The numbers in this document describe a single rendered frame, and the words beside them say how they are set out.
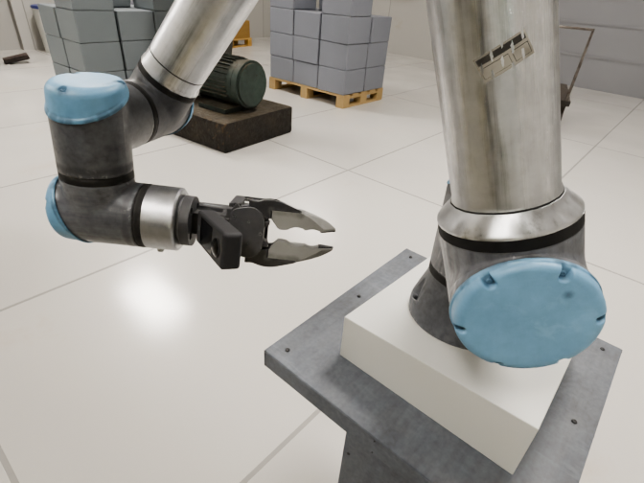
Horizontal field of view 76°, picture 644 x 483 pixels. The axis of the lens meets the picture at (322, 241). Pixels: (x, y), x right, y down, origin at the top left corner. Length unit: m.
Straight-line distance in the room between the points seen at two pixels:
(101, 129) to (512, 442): 0.67
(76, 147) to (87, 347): 1.25
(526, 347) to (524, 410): 0.17
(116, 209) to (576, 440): 0.76
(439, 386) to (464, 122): 0.40
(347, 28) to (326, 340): 4.13
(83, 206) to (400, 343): 0.49
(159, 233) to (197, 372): 1.02
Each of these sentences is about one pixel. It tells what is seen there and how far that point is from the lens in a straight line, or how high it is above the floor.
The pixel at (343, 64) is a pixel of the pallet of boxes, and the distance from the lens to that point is 4.76.
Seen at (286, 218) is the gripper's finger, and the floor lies 0.90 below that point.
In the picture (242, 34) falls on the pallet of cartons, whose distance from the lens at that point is 9.11.
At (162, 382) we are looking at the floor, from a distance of 1.56.
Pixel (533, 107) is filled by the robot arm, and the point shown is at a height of 1.09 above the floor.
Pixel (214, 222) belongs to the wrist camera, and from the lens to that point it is 0.53.
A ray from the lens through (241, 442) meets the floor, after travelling 1.39.
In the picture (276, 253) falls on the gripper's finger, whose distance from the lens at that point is 0.58.
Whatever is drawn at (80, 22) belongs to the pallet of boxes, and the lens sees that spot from 4.30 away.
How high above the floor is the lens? 1.17
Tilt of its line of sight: 32 degrees down
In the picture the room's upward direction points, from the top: 4 degrees clockwise
